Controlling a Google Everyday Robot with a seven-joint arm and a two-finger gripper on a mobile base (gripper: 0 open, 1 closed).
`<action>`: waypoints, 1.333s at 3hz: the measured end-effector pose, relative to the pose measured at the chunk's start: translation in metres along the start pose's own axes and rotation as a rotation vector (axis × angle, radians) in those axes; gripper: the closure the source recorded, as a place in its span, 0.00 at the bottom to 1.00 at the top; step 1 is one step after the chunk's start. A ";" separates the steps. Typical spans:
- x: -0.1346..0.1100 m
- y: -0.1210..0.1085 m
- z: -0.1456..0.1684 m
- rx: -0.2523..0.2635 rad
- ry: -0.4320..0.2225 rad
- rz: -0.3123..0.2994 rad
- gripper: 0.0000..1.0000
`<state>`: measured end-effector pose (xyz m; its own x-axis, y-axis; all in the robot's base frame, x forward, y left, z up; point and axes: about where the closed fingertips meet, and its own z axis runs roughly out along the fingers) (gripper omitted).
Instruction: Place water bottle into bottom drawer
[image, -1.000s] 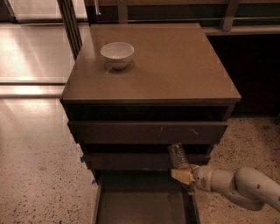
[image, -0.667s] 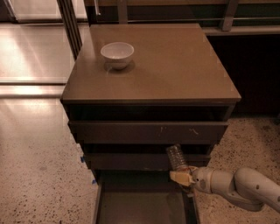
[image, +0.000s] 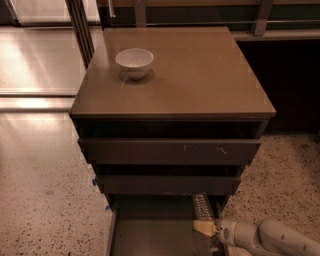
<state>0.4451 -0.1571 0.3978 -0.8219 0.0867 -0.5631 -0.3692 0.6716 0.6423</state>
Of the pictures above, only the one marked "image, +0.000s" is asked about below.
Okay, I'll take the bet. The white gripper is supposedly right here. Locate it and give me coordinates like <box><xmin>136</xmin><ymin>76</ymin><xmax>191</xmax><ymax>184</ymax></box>
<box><xmin>193</xmin><ymin>219</ymin><xmax>261</xmax><ymax>252</ymax></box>

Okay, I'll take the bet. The white ceramic bowl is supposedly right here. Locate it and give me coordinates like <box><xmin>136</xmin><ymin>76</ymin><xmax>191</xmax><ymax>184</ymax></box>
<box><xmin>115</xmin><ymin>48</ymin><xmax>154</xmax><ymax>80</ymax></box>

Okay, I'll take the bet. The brown drawer cabinet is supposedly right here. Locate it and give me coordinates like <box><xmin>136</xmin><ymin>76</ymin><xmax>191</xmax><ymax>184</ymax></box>
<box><xmin>70</xmin><ymin>27</ymin><xmax>275</xmax><ymax>209</ymax></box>

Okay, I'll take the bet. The clear plastic water bottle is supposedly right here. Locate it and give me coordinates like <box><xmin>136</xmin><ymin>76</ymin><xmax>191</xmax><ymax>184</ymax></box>
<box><xmin>192</xmin><ymin>193</ymin><xmax>214</xmax><ymax>221</ymax></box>

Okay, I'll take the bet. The open bottom drawer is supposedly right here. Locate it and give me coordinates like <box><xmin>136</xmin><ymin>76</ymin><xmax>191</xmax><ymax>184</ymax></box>
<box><xmin>106</xmin><ymin>195</ymin><xmax>229</xmax><ymax>256</ymax></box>

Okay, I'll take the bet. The top drawer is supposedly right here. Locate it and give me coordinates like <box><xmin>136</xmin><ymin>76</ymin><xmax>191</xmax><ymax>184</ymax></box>
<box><xmin>79</xmin><ymin>138</ymin><xmax>261</xmax><ymax>165</ymax></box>

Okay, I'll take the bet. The metal railing frame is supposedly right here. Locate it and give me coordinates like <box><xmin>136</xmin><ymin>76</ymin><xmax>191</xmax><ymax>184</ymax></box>
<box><xmin>65</xmin><ymin>0</ymin><xmax>320</xmax><ymax>61</ymax></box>

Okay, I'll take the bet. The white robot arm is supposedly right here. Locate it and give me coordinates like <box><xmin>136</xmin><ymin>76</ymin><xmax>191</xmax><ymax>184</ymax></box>
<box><xmin>193</xmin><ymin>219</ymin><xmax>320</xmax><ymax>256</ymax></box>

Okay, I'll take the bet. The middle drawer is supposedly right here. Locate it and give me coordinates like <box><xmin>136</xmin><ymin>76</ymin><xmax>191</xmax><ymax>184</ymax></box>
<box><xmin>96</xmin><ymin>175</ymin><xmax>241</xmax><ymax>195</ymax></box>

